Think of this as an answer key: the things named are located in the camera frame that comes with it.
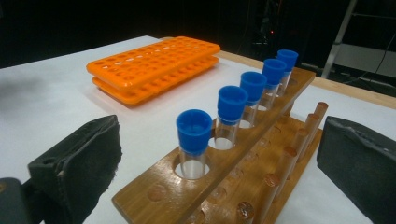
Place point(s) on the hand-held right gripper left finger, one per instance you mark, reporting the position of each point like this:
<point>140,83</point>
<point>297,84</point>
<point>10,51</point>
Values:
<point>77,161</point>

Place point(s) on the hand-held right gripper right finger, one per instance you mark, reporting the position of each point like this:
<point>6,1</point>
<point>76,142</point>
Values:
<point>361,165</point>

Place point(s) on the blue-capped clear test tube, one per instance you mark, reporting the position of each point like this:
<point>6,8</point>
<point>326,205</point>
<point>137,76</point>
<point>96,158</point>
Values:
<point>232,105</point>
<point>273,71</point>
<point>193,133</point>
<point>287,57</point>
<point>252,85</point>

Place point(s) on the orange plastic tube rack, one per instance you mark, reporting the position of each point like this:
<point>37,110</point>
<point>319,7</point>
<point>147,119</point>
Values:
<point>149,62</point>

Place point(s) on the wooden test tube rack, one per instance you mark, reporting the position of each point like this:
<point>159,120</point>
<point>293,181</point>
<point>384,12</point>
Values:
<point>218,168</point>

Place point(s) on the white metal stand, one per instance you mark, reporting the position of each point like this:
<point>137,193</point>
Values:
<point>339,34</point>

